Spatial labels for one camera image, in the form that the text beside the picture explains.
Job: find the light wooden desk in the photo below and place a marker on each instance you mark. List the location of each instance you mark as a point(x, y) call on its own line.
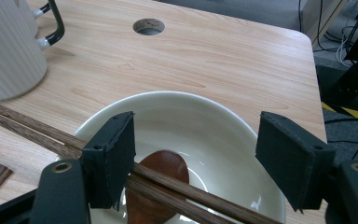
point(320, 18)

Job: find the dark red wooden spoon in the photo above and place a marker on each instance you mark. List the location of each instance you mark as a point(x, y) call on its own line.
point(164, 165)

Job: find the single brown wooden chopstick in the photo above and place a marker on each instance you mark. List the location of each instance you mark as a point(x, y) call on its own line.
point(28, 123)
point(28, 132)

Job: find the cream ceramic bowl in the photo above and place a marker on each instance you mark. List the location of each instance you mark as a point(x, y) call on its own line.
point(199, 130)

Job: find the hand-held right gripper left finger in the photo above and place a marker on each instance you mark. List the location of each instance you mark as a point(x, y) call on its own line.
point(115, 161)

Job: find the round grey table grommet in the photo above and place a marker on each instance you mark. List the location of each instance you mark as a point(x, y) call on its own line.
point(149, 27)

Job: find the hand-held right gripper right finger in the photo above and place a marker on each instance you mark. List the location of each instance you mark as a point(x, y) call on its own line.
point(295, 161)

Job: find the black yellow striped stand base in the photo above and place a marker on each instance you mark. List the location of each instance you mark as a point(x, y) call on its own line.
point(354, 77)

